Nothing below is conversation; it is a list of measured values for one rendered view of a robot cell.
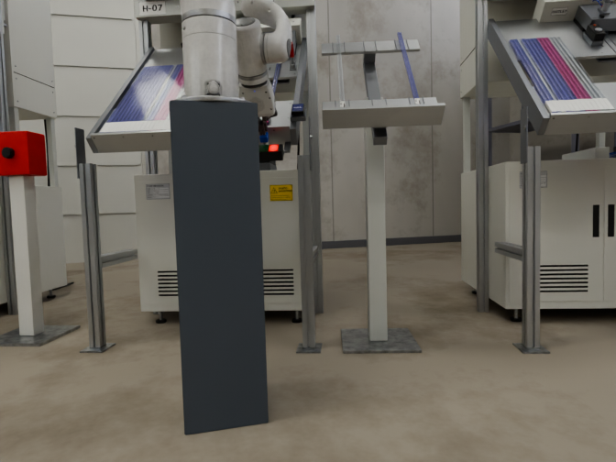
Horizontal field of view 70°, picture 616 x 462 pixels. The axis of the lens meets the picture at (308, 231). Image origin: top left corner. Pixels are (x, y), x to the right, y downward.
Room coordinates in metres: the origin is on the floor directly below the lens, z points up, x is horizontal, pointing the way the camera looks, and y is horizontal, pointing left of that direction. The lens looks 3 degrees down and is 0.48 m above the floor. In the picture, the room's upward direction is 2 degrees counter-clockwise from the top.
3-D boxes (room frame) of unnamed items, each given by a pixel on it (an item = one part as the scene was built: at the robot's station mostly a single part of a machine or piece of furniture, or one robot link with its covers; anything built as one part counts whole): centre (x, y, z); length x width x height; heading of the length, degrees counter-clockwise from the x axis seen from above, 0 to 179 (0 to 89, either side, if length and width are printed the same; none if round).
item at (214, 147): (1.01, 0.21, 0.35); 0.18 x 0.18 x 0.70; 14
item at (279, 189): (2.08, 0.32, 0.31); 0.70 x 0.65 x 0.62; 85
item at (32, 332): (1.68, 1.08, 0.39); 0.24 x 0.24 x 0.78; 85
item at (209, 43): (1.01, 0.21, 0.79); 0.19 x 0.19 x 0.18
